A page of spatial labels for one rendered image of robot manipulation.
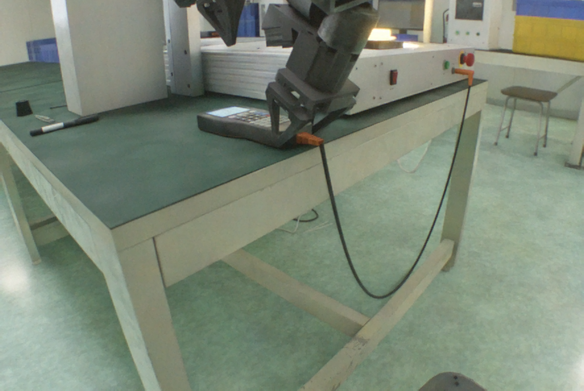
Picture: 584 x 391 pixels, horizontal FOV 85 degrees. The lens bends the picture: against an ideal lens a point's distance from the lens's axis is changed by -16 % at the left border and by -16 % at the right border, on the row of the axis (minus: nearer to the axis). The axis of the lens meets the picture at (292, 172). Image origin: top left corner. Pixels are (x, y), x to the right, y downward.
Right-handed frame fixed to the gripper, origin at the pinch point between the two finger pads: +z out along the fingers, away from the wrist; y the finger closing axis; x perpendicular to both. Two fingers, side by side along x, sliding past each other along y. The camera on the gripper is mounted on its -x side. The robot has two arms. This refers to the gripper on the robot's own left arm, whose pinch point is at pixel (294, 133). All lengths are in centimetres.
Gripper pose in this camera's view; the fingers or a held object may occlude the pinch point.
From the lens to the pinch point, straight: 52.2
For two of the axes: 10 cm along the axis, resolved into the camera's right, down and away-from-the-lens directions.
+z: -3.5, 6.8, 6.4
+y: -6.7, 2.9, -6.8
